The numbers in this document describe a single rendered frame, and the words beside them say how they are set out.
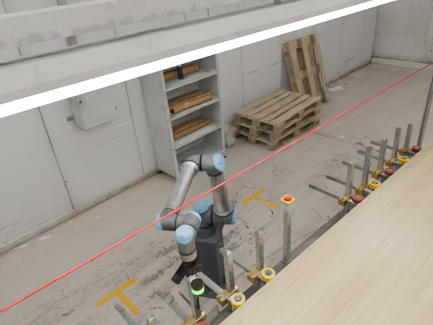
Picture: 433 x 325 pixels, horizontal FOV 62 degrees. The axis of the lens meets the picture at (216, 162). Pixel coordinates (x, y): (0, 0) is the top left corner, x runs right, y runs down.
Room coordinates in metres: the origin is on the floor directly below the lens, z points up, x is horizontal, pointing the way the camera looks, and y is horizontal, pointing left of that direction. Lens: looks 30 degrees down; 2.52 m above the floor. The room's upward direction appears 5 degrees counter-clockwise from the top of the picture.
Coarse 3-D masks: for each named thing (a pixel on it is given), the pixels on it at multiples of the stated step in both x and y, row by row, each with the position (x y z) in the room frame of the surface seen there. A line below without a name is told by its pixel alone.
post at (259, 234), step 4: (256, 232) 1.60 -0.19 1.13; (260, 232) 1.59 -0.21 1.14; (256, 236) 1.60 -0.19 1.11; (260, 236) 1.59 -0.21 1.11; (256, 240) 1.60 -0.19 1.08; (260, 240) 1.59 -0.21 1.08; (256, 244) 1.60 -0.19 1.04; (260, 244) 1.59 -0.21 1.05; (256, 248) 1.60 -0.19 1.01; (260, 248) 1.59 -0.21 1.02; (256, 252) 1.60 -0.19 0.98; (260, 252) 1.59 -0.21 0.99; (256, 256) 1.60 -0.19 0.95; (260, 256) 1.59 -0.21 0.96; (256, 260) 1.60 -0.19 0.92; (260, 260) 1.59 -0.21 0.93; (256, 264) 1.60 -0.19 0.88; (260, 264) 1.58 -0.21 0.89; (260, 268) 1.58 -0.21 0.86; (260, 284) 1.58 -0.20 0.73
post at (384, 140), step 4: (384, 140) 2.55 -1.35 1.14; (384, 144) 2.54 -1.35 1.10; (380, 148) 2.56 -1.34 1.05; (384, 148) 2.54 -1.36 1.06; (380, 152) 2.56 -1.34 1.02; (384, 152) 2.55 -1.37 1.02; (380, 156) 2.56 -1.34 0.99; (384, 156) 2.56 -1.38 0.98; (380, 160) 2.55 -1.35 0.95; (380, 164) 2.55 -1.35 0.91; (380, 168) 2.54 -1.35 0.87; (376, 180) 2.56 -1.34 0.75; (380, 180) 2.56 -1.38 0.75
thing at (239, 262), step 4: (220, 248) 1.82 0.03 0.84; (224, 248) 1.81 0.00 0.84; (220, 252) 1.80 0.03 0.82; (236, 260) 1.70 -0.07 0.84; (240, 260) 1.70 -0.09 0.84; (236, 264) 1.69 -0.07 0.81; (240, 264) 1.66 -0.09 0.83; (244, 264) 1.65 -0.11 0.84; (244, 268) 1.63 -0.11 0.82; (248, 268) 1.62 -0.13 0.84; (252, 268) 1.62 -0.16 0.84; (248, 272) 1.61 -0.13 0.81; (260, 276) 1.55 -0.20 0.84; (260, 280) 1.53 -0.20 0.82; (264, 284) 1.51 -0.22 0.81
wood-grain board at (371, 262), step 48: (432, 144) 2.81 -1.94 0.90; (384, 192) 2.18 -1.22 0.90; (432, 192) 2.12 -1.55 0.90; (336, 240) 1.72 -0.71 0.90; (384, 240) 1.69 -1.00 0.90; (432, 240) 1.65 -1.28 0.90; (288, 288) 1.38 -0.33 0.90; (336, 288) 1.35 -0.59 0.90; (384, 288) 1.32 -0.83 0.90; (432, 288) 1.30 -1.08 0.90
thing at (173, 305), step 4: (160, 288) 1.50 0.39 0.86; (160, 292) 1.48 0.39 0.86; (164, 292) 1.47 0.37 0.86; (168, 304) 1.40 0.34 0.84; (172, 304) 1.38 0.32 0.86; (176, 304) 1.38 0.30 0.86; (172, 308) 1.37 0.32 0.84; (176, 308) 1.35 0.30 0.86; (180, 308) 1.35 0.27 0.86; (176, 312) 1.34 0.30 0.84; (180, 312) 1.33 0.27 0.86; (184, 312) 1.32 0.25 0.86; (180, 316) 1.31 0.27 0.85; (184, 316) 1.30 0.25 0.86; (188, 316) 1.30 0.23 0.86; (184, 320) 1.29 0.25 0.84; (196, 324) 1.24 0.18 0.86
